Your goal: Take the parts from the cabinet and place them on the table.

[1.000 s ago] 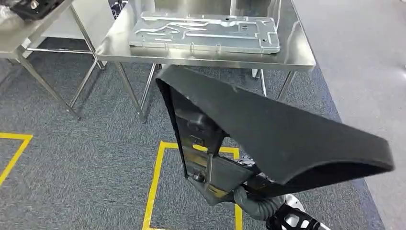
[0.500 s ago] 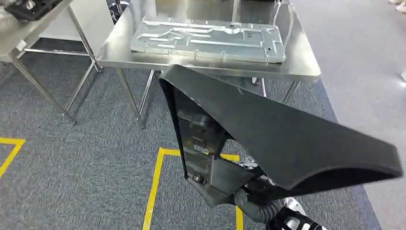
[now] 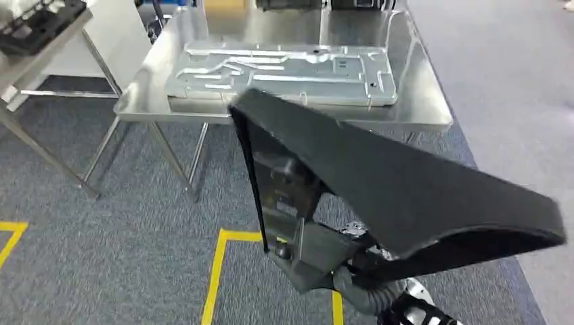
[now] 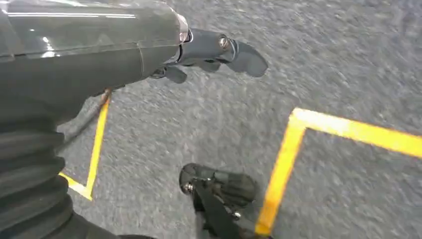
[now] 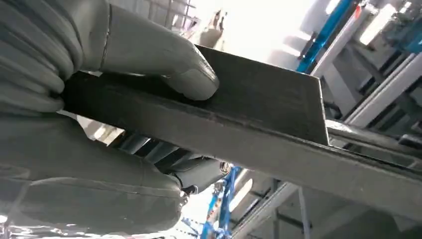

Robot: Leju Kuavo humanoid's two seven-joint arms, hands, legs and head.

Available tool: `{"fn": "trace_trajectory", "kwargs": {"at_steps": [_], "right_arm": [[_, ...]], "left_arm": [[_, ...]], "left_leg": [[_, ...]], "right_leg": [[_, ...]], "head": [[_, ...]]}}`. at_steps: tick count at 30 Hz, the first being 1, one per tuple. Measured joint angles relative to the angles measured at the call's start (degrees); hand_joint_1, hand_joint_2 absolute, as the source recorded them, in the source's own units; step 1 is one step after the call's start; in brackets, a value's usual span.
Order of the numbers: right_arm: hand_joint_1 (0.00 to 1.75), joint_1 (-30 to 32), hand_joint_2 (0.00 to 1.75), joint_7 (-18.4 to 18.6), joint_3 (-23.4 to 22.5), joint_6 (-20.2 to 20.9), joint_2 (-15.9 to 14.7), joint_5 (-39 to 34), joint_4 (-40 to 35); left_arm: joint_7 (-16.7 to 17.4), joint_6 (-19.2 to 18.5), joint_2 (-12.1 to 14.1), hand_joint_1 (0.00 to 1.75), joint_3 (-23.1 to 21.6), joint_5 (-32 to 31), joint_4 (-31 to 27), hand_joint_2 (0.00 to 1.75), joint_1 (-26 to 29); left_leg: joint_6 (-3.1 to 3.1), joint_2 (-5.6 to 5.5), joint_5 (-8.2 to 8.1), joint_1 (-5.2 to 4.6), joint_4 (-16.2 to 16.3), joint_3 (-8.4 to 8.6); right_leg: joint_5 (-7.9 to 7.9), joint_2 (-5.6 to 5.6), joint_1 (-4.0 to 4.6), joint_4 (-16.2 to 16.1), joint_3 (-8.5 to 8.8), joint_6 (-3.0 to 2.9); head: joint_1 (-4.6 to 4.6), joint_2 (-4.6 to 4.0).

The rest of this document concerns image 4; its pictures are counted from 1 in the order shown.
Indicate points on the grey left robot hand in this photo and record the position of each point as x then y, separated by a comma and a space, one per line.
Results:
82, 49

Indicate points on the yellow floor tape square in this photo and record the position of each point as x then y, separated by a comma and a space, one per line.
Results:
95, 148
286, 158

